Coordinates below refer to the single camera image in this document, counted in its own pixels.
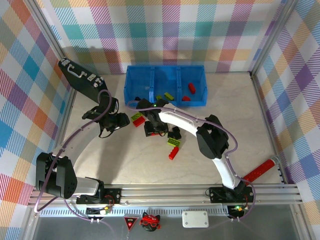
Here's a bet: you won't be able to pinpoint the slotted grey cable duct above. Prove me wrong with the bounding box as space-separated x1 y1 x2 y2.
39 206 232 218

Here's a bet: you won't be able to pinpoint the black cat figure red glasses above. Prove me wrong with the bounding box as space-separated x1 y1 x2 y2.
139 211 162 233

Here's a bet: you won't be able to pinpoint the red stepped lego brick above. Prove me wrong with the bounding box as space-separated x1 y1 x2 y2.
168 146 180 160

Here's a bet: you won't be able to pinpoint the aluminium frame post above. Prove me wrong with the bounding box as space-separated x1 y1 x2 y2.
249 0 300 77
26 0 76 92

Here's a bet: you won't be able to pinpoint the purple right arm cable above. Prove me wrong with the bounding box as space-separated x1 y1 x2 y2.
127 99 256 223

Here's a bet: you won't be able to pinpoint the thin black left camera cable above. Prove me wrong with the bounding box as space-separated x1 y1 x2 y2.
98 123 115 139

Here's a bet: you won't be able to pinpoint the left connector board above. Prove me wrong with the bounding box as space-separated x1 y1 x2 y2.
86 206 111 216

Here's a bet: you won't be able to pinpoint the red triangle sticker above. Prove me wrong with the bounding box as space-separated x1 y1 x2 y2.
123 216 138 231

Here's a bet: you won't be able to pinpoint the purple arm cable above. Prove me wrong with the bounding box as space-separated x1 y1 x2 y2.
127 99 256 223
33 89 118 235

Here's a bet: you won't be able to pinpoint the connector board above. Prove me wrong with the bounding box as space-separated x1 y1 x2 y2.
86 206 111 216
227 204 248 216

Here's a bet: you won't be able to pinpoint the white rectangular box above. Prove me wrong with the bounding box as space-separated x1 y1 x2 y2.
181 210 210 229

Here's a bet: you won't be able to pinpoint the black briefcase with metal handle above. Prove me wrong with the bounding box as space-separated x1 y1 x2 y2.
57 57 113 108

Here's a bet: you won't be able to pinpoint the blue three-compartment plastic bin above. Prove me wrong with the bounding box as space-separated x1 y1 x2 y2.
124 65 208 107

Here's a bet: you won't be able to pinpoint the aluminium frame rail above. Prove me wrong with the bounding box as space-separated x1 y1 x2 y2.
27 184 304 208

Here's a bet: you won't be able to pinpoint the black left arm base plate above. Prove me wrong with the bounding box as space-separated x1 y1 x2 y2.
75 188 123 205

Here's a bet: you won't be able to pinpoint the right connector board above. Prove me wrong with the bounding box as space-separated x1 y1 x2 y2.
227 204 248 216

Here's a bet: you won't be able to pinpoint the aluminium table side rail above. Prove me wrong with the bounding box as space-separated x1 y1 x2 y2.
44 88 77 188
249 71 287 185

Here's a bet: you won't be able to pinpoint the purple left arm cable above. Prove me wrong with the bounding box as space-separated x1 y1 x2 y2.
33 89 118 235

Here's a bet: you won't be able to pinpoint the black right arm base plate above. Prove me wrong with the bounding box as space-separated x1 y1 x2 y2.
208 186 256 204

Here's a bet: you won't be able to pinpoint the grey metal panel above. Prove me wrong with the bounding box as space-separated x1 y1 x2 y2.
24 206 305 240

